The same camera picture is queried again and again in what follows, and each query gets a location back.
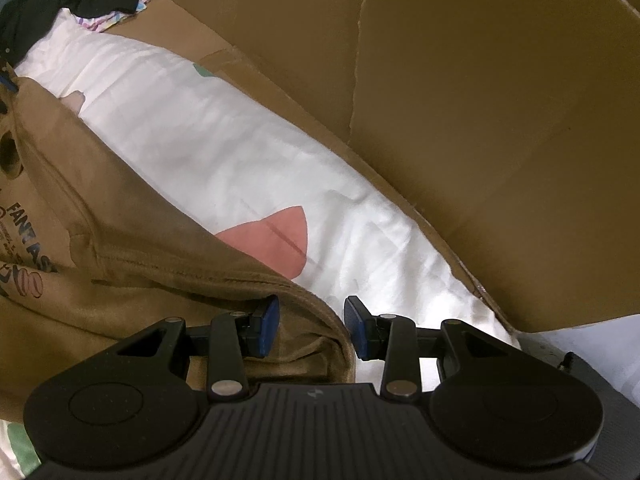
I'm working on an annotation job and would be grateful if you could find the flattened cardboard box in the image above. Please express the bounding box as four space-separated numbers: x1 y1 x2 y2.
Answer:
102 0 640 333

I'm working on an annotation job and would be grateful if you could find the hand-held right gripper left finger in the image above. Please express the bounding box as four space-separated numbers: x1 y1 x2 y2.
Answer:
117 294 281 402

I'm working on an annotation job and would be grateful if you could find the brown printed t-shirt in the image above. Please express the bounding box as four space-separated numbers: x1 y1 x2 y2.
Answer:
0 76 358 411

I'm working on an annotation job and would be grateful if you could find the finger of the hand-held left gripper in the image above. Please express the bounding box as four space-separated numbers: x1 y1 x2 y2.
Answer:
0 60 21 96

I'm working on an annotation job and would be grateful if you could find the crumpled black garment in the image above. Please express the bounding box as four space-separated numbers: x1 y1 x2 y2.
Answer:
0 0 146 56

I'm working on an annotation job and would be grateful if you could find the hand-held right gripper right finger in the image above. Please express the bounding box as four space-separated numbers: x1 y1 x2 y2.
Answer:
344 296 521 402

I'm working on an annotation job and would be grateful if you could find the striped white cloth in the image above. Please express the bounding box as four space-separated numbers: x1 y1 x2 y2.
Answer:
75 0 151 33

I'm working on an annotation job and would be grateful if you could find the cream bear printed blanket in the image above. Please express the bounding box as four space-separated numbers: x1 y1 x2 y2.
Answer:
0 7 521 480

